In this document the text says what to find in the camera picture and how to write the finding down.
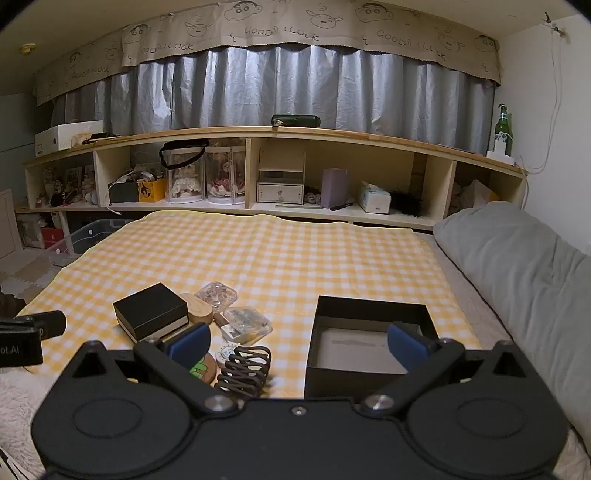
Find yellow checked mat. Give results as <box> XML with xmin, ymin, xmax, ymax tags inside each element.
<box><xmin>14</xmin><ymin>210</ymin><xmax>485</xmax><ymax>400</ymax></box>

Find clear case with dark contents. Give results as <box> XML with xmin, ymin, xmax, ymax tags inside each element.
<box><xmin>224</xmin><ymin>307</ymin><xmax>273</xmax><ymax>344</ymax></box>

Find clear case with pale charms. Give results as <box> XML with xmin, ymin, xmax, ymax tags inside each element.
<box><xmin>194</xmin><ymin>281</ymin><xmax>238</xmax><ymax>310</ymax></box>

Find beige printed valance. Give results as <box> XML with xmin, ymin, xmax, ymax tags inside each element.
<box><xmin>34</xmin><ymin>0</ymin><xmax>502</xmax><ymax>107</ymax></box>

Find white cardboard box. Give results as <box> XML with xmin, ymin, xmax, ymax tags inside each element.
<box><xmin>34</xmin><ymin>120</ymin><xmax>103</xmax><ymax>157</ymax></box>

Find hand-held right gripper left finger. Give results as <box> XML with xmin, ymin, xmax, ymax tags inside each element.
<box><xmin>59</xmin><ymin>322</ymin><xmax>242</xmax><ymax>416</ymax></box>

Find wooden shelf unit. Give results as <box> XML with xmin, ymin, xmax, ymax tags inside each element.
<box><xmin>21</xmin><ymin>126</ymin><xmax>529</xmax><ymax>232</ymax></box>

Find grey pillow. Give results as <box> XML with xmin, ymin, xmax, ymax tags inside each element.
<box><xmin>433</xmin><ymin>200</ymin><xmax>591</xmax><ymax>435</ymax></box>

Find red box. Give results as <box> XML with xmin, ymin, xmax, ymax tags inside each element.
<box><xmin>41</xmin><ymin>226</ymin><xmax>68</xmax><ymax>250</ymax></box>

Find round green frog coaster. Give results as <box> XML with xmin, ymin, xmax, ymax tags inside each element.
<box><xmin>189</xmin><ymin>351</ymin><xmax>222</xmax><ymax>384</ymax></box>

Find black strap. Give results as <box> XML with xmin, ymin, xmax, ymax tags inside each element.
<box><xmin>159</xmin><ymin>138</ymin><xmax>208</xmax><ymax>171</ymax></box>

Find pile of small trinkets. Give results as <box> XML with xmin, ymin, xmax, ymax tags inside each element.
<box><xmin>41</xmin><ymin>165</ymin><xmax>95</xmax><ymax>208</ymax></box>

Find yellow box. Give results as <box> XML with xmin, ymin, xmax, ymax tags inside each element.
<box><xmin>137</xmin><ymin>178</ymin><xmax>168</xmax><ymax>203</ymax></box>

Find grey bed sheet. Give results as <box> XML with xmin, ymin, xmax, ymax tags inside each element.
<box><xmin>416</xmin><ymin>231</ymin><xmax>513</xmax><ymax>352</ymax></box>

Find green glass bottle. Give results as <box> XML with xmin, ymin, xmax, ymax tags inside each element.
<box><xmin>494</xmin><ymin>104</ymin><xmax>514</xmax><ymax>158</ymax></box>

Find purple box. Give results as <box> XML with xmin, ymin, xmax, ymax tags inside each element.
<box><xmin>321</xmin><ymin>168</ymin><xmax>350</xmax><ymax>208</ymax></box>

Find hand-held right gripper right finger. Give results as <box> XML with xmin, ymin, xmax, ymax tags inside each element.
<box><xmin>360</xmin><ymin>323</ymin><xmax>539</xmax><ymax>415</ymax></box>

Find silver curtain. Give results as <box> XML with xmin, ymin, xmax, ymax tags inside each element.
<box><xmin>53</xmin><ymin>45</ymin><xmax>497</xmax><ymax>155</ymax></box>

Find white cable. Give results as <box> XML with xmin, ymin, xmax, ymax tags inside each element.
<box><xmin>517</xmin><ymin>23</ymin><xmax>568</xmax><ymax>175</ymax></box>

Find display case with pink doll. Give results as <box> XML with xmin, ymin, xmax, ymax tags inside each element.
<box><xmin>204</xmin><ymin>147</ymin><xmax>245</xmax><ymax>206</ymax></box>

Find wall clip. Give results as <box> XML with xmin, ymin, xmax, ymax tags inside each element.
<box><xmin>542</xmin><ymin>11</ymin><xmax>568</xmax><ymax>38</ymax></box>

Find small wooden drawer organiser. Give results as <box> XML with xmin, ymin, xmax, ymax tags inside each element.
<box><xmin>256</xmin><ymin>148</ymin><xmax>306</xmax><ymax>205</ymax></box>

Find white tissue pack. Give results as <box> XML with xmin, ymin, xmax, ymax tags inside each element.
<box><xmin>358</xmin><ymin>181</ymin><xmax>392</xmax><ymax>214</ymax></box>

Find dark green case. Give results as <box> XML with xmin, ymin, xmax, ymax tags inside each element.
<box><xmin>271</xmin><ymin>114</ymin><xmax>321</xmax><ymax>129</ymax></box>

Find white cabinet door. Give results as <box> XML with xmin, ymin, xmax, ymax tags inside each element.
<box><xmin>0</xmin><ymin>189</ymin><xmax>21</xmax><ymax>259</ymax></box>

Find black feather duster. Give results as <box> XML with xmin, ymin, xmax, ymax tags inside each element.
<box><xmin>390</xmin><ymin>189</ymin><xmax>430</xmax><ymax>219</ymax></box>

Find display case with cream doll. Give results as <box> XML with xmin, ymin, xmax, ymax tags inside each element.
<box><xmin>164</xmin><ymin>147</ymin><xmax>206</xmax><ymax>205</ymax></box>

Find dark hair claw clip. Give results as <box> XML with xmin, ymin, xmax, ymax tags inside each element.
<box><xmin>215</xmin><ymin>346</ymin><xmax>273</xmax><ymax>398</ymax></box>

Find white fluffy blanket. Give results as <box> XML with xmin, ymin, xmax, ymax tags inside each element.
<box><xmin>0</xmin><ymin>367</ymin><xmax>63</xmax><ymax>464</ymax></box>

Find white plastic bag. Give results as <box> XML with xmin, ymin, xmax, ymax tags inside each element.
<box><xmin>455</xmin><ymin>180</ymin><xmax>502</xmax><ymax>213</ymax></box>

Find small black box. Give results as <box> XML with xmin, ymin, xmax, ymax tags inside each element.
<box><xmin>108</xmin><ymin>181</ymin><xmax>140</xmax><ymax>204</ymax></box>

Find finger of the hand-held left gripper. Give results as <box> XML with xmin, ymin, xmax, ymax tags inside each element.
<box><xmin>0</xmin><ymin>310</ymin><xmax>68</xmax><ymax>342</ymax></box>

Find clear storage bin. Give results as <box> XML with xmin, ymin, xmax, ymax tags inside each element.
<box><xmin>60</xmin><ymin>218</ymin><xmax>134</xmax><ymax>254</ymax></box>

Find black lidded box cream band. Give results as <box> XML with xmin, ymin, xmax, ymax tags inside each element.
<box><xmin>113</xmin><ymin>282</ymin><xmax>190</xmax><ymax>344</ymax></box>

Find round wooden block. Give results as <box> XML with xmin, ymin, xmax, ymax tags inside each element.
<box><xmin>178</xmin><ymin>292</ymin><xmax>214</xmax><ymax>326</ymax></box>

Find round white tin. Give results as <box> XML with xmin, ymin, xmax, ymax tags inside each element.
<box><xmin>215</xmin><ymin>344</ymin><xmax>241</xmax><ymax>370</ymax></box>

